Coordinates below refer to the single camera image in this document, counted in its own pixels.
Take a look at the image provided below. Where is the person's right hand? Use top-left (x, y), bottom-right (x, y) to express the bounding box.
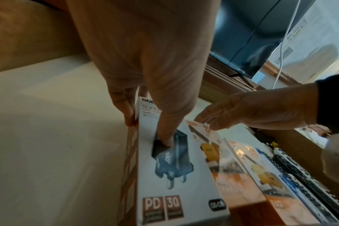
top-left (193, 82), bottom-right (320, 131)

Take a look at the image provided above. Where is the person's left hand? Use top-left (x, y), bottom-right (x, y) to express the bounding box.
top-left (66, 0), bottom-right (222, 147)

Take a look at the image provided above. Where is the wide black remote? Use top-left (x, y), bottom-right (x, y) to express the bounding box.
top-left (271, 154), bottom-right (339, 221)

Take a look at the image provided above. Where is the orange charger box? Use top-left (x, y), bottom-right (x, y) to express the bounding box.
top-left (186, 120), bottom-right (268, 209)
top-left (224, 138), bottom-right (323, 226)

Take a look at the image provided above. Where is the white charger box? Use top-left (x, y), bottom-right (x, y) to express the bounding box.
top-left (117, 96), bottom-right (232, 226)

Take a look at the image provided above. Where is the wooden drawer with white bottom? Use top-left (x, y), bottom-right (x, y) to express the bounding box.
top-left (0, 0), bottom-right (339, 226)

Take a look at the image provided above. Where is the black right wristband with markers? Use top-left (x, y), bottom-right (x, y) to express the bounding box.
top-left (316, 71), bottom-right (339, 134)

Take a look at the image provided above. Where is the printed newspaper sheet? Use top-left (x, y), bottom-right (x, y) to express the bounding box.
top-left (266, 0), bottom-right (339, 83)

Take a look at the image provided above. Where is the black television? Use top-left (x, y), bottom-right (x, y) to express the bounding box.
top-left (208, 0), bottom-right (318, 79)

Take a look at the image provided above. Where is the thick white power cable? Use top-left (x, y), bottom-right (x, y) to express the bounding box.
top-left (272, 0), bottom-right (301, 89)

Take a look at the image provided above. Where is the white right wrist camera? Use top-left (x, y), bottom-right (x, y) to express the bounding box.
top-left (320, 132), bottom-right (339, 188)

